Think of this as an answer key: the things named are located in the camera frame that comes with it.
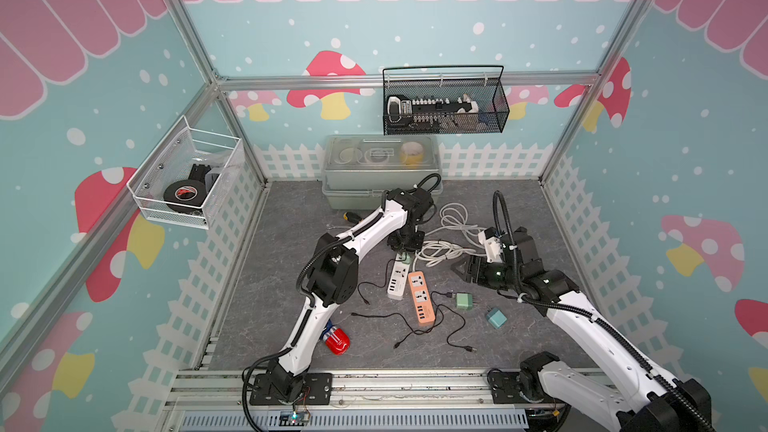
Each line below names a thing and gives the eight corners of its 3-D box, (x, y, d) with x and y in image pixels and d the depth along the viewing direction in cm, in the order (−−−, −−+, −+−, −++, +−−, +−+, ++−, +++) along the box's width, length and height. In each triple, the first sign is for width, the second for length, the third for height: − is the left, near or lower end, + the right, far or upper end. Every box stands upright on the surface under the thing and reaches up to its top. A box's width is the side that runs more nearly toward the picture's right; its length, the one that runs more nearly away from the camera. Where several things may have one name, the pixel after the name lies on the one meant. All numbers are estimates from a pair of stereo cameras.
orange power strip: (418, 326, 86) (418, 323, 84) (408, 276, 96) (408, 272, 94) (435, 323, 86) (436, 320, 84) (423, 273, 96) (424, 270, 94)
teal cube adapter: (497, 331, 85) (499, 328, 83) (483, 317, 88) (486, 314, 86) (506, 321, 87) (508, 318, 85) (493, 309, 89) (495, 305, 87)
